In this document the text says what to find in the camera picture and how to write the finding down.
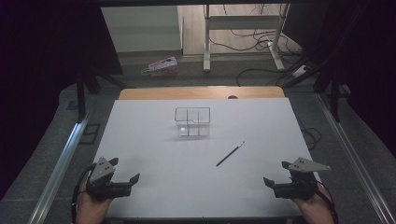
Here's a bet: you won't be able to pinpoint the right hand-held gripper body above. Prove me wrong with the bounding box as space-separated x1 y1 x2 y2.
273 157 332 201

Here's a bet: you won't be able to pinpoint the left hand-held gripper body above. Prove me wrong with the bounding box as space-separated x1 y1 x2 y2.
85 156 133 201

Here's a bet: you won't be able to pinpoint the thin black pen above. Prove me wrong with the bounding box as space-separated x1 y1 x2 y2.
216 140 247 168

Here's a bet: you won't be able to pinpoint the clear acrylic divided box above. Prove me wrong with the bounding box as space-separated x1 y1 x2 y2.
174 106 212 138

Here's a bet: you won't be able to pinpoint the person's left hand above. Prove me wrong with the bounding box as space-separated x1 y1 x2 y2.
75 181 114 224

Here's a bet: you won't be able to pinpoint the person's right hand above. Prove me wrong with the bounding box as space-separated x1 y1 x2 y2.
291 184 335 224

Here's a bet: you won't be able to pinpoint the black metal stand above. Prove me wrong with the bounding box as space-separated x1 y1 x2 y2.
281 4 367 123
74 66 129 123

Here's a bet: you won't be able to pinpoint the white power strip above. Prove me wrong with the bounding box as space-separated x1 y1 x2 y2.
291 64 310 78

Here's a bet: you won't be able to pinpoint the red and white packet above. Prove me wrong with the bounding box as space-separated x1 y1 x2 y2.
141 56 180 77

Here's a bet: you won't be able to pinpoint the dark curtain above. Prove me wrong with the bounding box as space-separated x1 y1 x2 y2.
283 0 396 157
0 0 124 200

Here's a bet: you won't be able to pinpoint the white cabinet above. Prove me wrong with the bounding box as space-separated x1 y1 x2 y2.
100 5 185 54

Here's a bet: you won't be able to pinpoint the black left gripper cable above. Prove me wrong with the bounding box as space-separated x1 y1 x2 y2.
70 162 98 224

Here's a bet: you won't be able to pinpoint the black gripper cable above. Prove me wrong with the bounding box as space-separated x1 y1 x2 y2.
70 162 98 224
316 180 340 224

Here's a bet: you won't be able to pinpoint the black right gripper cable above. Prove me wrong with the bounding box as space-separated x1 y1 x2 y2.
316 180 340 224

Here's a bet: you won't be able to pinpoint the thin black looped cable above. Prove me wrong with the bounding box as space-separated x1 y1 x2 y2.
295 116 322 151

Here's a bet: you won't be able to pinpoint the aluminium rail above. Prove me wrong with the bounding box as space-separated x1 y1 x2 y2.
315 92 396 224
27 99 96 224

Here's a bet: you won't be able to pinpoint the black floor cables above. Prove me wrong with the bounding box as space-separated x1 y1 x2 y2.
207 3 316 88

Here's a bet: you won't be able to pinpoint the white metal desk frame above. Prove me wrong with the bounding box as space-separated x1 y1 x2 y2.
203 3 291 73

